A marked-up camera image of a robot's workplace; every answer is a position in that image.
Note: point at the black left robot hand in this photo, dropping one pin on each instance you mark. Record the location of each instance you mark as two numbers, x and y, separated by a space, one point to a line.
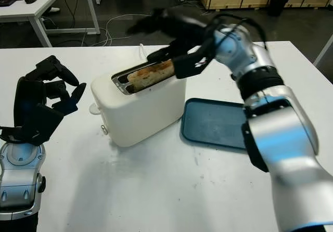
26 96

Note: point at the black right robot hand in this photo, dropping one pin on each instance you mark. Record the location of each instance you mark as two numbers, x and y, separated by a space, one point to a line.
182 31

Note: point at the toasted bread slice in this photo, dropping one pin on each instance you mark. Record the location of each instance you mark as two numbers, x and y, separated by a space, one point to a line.
151 73

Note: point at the cream two-slot toaster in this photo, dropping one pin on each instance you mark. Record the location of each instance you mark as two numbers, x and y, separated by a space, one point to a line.
140 112

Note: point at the dark blue plastic tray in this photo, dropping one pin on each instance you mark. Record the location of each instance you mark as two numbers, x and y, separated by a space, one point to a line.
213 122

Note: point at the white shoe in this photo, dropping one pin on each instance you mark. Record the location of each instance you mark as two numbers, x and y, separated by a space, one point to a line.
54 9

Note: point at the black trash bin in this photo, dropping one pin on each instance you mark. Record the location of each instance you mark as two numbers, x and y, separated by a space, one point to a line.
278 7

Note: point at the white table leg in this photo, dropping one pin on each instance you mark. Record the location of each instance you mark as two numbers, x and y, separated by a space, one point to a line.
323 50

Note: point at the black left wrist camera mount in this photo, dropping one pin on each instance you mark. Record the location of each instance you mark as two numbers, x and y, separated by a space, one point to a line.
39 125

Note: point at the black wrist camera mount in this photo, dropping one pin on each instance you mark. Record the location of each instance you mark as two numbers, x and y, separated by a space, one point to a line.
187 65
39 125

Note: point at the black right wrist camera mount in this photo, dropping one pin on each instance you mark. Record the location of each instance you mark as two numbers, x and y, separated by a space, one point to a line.
187 65

